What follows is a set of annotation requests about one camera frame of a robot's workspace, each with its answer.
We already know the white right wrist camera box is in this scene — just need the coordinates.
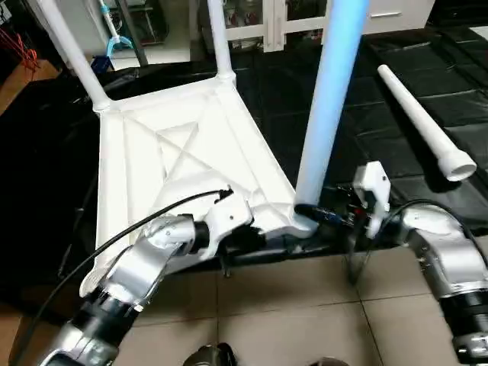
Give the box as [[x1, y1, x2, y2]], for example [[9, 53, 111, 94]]
[[352, 162, 391, 236]]

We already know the black right robot foot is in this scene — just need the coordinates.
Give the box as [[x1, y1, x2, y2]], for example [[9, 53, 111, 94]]
[[305, 357, 352, 366]]

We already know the red cable bundle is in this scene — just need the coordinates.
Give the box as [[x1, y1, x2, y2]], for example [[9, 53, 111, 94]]
[[0, 27, 39, 71]]

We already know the black work mat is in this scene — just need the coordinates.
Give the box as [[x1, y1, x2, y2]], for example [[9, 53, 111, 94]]
[[0, 27, 488, 284]]

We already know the white plastic table top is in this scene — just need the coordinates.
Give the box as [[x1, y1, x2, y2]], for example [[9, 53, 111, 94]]
[[80, 75, 319, 298]]

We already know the light blue hanger hook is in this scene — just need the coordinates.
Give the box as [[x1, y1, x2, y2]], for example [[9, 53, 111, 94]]
[[99, 0, 133, 60]]

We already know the cardboard box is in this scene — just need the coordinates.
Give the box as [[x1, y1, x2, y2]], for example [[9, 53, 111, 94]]
[[0, 61, 59, 115]]

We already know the black robot foot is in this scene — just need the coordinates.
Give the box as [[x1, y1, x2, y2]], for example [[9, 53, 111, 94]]
[[183, 343, 237, 366], [305, 357, 352, 366]]

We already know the black left robot foot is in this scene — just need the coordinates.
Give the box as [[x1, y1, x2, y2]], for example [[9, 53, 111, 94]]
[[183, 343, 237, 366]]

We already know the white drawer cabinet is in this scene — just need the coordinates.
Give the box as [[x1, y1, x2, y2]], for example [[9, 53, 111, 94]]
[[363, 0, 437, 36], [200, 0, 330, 53]]

